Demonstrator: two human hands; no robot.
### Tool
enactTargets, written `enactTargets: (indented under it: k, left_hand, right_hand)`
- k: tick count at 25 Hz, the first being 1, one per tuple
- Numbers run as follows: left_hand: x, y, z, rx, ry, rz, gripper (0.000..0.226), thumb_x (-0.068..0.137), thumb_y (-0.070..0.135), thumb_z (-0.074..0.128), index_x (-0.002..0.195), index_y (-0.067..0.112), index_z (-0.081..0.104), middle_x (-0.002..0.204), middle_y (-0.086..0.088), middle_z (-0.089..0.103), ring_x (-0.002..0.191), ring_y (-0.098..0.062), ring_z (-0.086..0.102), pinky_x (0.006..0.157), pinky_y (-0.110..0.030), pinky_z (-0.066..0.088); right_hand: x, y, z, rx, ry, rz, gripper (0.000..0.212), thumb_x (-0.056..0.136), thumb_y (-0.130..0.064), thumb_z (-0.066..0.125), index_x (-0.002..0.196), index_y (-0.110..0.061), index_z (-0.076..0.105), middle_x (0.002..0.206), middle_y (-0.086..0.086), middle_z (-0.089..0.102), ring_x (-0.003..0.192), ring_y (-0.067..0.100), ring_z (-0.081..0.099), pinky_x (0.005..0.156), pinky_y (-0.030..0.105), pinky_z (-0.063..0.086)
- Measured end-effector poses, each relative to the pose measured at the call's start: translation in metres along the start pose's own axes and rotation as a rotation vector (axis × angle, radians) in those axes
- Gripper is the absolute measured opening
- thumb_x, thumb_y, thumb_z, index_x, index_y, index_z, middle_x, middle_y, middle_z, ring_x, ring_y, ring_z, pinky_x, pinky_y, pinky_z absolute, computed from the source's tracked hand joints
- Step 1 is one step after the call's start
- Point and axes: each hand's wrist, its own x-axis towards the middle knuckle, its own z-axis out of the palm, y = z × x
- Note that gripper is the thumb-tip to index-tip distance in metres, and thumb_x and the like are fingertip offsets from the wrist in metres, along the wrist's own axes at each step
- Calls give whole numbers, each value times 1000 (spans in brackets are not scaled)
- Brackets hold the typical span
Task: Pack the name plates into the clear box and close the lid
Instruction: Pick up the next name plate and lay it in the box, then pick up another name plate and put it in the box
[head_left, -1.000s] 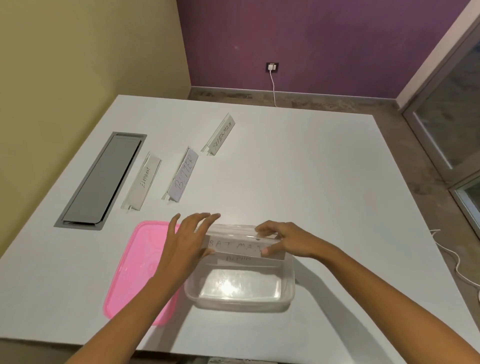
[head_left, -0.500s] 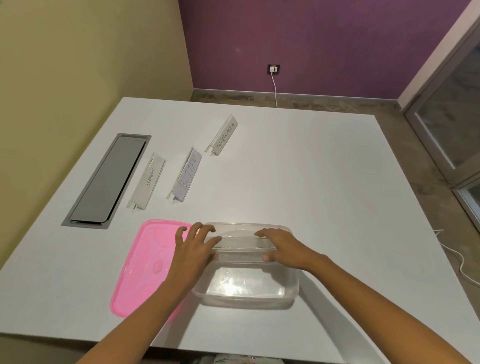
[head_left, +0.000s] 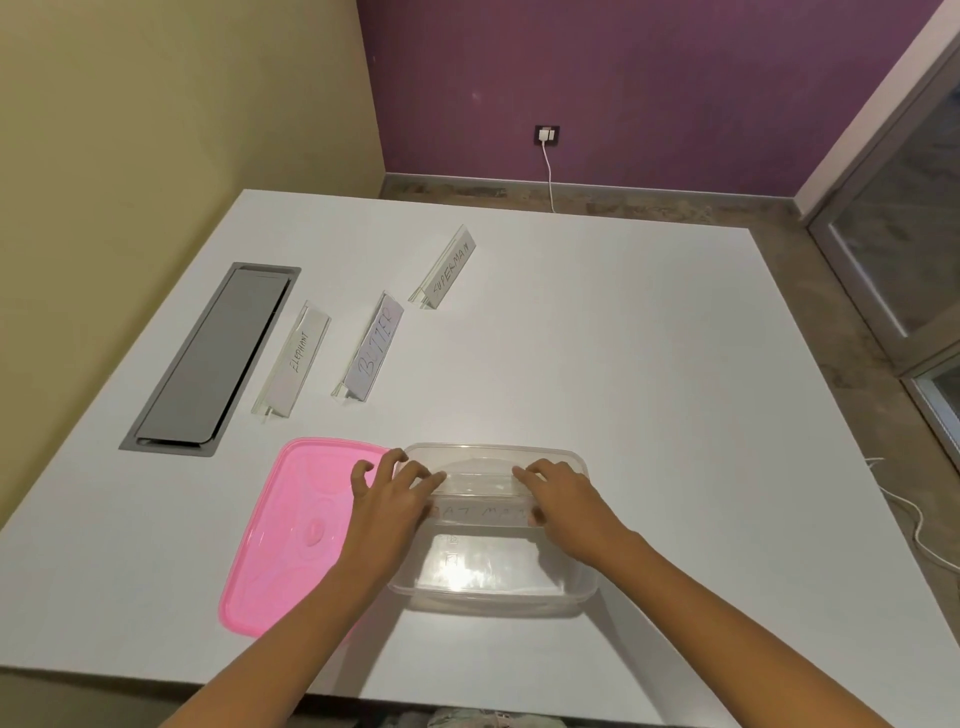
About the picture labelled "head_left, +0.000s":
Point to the person's right thumb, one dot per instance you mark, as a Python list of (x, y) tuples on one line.
[(539, 516)]

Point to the clear plastic container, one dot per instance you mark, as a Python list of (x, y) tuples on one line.
[(487, 577)]

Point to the person's right forearm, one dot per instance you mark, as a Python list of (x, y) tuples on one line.
[(720, 637)]

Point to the acrylic sign holder clear insert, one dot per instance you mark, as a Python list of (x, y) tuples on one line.
[(480, 499)]

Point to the person's right hand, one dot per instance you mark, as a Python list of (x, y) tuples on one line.
[(574, 517)]

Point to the glass door with grey frame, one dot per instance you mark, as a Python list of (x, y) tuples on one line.
[(900, 225)]

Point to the black wall socket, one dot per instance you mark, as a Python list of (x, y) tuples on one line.
[(538, 134)]

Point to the acrylic sign holder white card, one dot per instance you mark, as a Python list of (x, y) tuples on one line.
[(294, 360), (448, 266)]

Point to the person's left hand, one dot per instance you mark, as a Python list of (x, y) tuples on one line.
[(386, 514)]

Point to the person's left forearm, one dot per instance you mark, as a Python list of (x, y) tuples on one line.
[(300, 637)]

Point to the pink plastic lid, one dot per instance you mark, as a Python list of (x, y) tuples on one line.
[(300, 525)]

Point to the acrylic sign holder lilac card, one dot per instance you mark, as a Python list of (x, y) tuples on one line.
[(371, 349)]

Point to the grey skirting board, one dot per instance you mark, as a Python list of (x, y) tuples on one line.
[(600, 196)]

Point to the person's left little finger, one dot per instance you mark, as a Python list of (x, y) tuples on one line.
[(362, 475)]

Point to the person's left thumb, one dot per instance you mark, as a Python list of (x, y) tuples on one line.
[(433, 481)]

